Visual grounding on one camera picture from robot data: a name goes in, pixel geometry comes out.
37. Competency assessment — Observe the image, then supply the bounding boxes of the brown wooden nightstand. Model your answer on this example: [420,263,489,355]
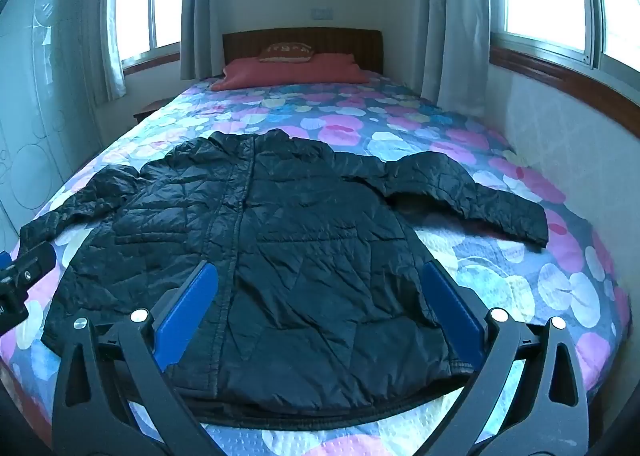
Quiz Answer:
[133,100,173,125]

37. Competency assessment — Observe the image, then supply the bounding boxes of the black quilted puffer jacket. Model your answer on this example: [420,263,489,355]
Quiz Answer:
[19,130,549,429]

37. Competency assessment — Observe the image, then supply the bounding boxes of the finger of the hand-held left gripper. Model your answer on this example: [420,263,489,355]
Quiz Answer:
[19,241,57,283]

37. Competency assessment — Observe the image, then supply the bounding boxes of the bed with floral bedspread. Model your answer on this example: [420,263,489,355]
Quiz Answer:
[0,73,633,456]

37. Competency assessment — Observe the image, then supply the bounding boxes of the small patterned cushion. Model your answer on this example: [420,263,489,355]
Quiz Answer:
[258,42,315,63]

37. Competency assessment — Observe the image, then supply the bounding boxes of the grey curtain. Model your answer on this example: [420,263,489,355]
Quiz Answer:
[440,0,494,119]
[95,0,127,102]
[179,0,217,83]
[420,0,451,102]

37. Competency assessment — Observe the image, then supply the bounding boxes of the brown wooden headboard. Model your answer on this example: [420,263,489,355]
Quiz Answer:
[222,27,385,79]

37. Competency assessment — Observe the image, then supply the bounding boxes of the small sliding window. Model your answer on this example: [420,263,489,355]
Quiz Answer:
[112,0,193,69]

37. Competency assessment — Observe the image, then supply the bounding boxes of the red pillow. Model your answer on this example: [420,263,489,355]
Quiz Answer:
[210,53,371,92]

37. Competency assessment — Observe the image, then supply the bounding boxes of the brown wooden window sill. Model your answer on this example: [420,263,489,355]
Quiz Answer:
[490,46,640,113]

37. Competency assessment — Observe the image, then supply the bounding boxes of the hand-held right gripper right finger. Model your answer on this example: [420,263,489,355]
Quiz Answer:
[421,260,591,456]

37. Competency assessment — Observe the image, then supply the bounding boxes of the white patterned wardrobe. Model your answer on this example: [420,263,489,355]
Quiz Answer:
[0,0,108,239]

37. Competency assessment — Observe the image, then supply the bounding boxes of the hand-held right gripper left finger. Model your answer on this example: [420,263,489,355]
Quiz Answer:
[50,260,221,456]

